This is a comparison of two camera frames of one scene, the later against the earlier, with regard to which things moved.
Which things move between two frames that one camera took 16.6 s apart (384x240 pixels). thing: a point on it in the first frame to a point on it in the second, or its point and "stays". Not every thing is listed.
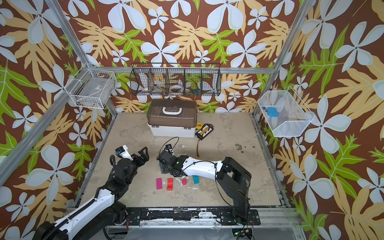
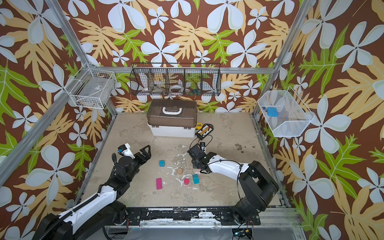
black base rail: [189, 216] stays
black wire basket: [171, 79] stays
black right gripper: [167, 161] to [197, 156]
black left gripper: [145, 157] stays
